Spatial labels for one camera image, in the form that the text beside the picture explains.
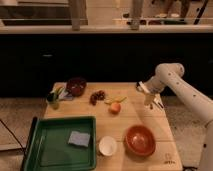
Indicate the red bowl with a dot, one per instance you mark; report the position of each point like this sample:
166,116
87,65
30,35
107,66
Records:
140,141

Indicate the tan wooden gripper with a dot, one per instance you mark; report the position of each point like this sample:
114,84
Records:
149,98

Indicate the blue cloth piece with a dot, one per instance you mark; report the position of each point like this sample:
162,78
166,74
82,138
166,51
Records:
66,96

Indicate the white small bowl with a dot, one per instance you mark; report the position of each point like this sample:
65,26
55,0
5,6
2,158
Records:
107,146

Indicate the dark red grapes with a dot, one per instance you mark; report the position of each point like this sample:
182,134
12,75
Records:
99,95

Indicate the yellow banana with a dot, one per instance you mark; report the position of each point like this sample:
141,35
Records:
114,100

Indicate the green plastic tray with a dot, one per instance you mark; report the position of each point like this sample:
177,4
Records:
48,147

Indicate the green cup with utensils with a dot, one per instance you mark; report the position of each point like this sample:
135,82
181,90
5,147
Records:
52,98

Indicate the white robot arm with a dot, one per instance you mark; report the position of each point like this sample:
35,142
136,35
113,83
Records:
170,75

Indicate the dark maroon bowl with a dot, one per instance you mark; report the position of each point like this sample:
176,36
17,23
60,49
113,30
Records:
76,86

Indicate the blue sponge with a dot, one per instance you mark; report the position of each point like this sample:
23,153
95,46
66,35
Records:
78,138

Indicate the orange apple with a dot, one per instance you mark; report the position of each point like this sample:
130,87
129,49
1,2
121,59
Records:
115,108

